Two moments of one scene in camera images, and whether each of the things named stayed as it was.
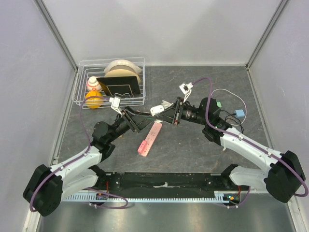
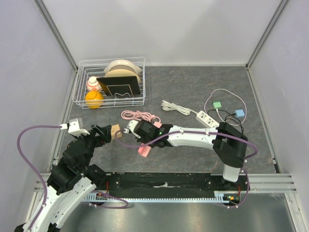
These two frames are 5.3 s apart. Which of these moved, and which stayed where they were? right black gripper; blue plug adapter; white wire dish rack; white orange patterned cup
Moved: right black gripper
Stayed: white wire dish rack; blue plug adapter; white orange patterned cup
